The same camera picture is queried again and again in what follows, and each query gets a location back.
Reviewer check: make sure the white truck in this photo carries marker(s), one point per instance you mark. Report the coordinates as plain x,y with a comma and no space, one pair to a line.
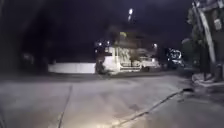
121,60

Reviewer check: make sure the building behind truck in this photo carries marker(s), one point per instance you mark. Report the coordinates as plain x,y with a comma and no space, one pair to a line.
128,36

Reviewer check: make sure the grey asphalt road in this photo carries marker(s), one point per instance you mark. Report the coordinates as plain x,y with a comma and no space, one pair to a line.
100,100

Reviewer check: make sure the street lamp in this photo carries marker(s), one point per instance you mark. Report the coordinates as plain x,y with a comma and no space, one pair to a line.
130,12

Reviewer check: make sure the vehicle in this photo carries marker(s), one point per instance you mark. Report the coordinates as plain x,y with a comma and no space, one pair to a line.
174,57

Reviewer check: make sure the raised concrete kerb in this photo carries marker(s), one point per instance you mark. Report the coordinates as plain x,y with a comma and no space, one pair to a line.
205,80

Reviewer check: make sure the low white wall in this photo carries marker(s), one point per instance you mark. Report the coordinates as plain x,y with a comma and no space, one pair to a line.
71,68

